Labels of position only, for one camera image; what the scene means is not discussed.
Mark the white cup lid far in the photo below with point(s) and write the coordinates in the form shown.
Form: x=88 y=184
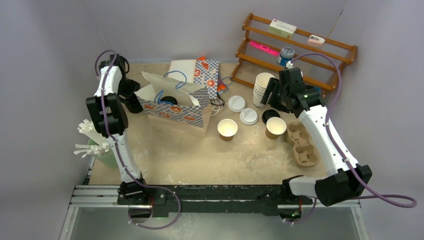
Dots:
x=236 y=103

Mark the stack of pulp carriers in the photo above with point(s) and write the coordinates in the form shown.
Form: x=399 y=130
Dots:
x=304 y=152

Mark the wrapped white straws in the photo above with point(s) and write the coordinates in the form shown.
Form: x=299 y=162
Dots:
x=86 y=128

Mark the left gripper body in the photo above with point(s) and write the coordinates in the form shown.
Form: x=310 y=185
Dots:
x=126 y=88

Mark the white cup lid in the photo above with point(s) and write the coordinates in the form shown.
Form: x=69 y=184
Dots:
x=236 y=103
x=248 y=116

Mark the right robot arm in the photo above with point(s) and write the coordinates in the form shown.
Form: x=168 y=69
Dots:
x=344 y=173

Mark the white cup lid near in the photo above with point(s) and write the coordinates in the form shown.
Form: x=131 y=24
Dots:
x=248 y=116

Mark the white green box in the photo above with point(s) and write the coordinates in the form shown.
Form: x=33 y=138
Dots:
x=282 y=29

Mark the brown paper cup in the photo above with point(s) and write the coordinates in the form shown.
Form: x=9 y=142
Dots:
x=227 y=128
x=275 y=127

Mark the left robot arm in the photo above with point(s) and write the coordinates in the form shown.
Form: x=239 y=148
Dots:
x=107 y=108

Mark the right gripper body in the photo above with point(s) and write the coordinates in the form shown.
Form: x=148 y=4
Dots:
x=278 y=99

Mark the stack of flat paper bags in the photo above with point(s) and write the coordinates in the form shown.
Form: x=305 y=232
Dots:
x=202 y=71

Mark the black aluminium base frame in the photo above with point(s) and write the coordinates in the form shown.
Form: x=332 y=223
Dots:
x=267 y=200

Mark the white pink small device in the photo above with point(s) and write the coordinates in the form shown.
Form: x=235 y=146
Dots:
x=315 y=41

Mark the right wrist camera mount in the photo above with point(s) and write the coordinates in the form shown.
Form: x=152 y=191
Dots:
x=289 y=65

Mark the checkered paper bag blue handles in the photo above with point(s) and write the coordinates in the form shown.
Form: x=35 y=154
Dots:
x=190 y=116

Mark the blue white jar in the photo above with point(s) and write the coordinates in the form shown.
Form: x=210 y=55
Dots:
x=285 y=55

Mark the black lids by cups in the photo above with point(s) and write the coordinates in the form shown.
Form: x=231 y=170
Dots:
x=268 y=114

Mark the stack of black lids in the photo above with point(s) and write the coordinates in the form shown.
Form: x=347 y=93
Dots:
x=133 y=105

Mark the stack of white paper cups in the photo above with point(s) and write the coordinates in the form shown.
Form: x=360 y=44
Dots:
x=260 y=86

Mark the pink highlighter pen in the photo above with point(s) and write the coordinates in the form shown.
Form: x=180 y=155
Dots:
x=264 y=48

